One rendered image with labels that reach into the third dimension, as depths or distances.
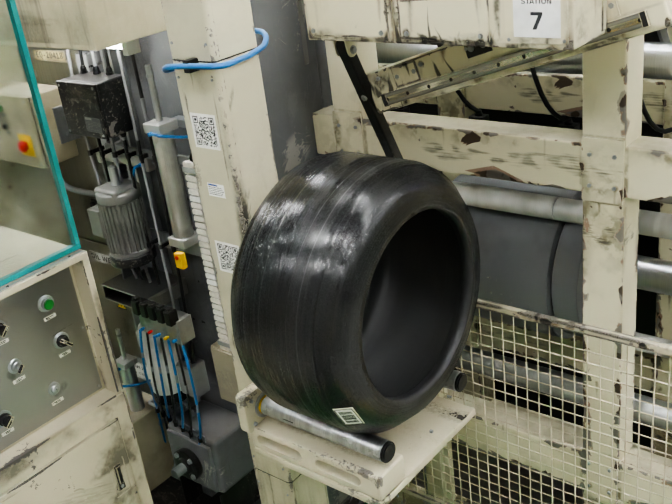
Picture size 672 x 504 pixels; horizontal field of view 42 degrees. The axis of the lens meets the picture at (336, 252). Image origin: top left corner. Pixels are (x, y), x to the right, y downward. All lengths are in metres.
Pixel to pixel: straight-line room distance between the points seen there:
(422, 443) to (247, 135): 0.77
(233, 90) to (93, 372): 0.77
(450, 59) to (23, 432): 1.23
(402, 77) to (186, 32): 0.49
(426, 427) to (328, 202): 0.65
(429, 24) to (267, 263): 0.55
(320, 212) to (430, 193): 0.23
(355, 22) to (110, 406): 1.05
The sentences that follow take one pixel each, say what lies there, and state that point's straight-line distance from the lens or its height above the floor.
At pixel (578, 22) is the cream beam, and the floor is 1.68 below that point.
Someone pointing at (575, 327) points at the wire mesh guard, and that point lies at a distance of 1.97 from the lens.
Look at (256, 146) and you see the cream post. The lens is 1.83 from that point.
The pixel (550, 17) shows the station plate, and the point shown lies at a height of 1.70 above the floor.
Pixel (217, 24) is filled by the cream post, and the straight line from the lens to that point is 1.74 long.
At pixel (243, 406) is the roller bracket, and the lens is 1.94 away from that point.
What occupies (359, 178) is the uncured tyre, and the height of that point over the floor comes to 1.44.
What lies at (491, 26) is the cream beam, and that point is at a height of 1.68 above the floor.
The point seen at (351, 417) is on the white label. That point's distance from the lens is 1.65.
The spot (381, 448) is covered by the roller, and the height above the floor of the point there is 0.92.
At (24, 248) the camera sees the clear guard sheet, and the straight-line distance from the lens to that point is 1.94.
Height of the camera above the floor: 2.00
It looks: 25 degrees down
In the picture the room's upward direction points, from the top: 8 degrees counter-clockwise
